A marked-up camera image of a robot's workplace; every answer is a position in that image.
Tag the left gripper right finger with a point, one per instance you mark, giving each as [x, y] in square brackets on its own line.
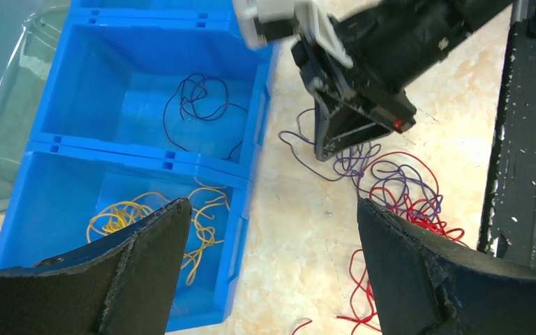
[426, 284]

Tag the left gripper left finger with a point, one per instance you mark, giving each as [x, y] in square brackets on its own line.
[123, 283]

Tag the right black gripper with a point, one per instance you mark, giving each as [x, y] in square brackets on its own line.
[391, 45]

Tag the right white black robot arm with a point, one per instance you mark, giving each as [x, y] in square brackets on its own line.
[480, 11]

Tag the blue three-compartment plastic bin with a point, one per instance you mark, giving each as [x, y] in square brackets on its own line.
[151, 98]

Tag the teal transparent plastic tub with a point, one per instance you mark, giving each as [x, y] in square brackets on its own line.
[29, 34]

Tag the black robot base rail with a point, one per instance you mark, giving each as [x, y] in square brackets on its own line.
[508, 221]

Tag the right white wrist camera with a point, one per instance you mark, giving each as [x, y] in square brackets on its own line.
[262, 22]

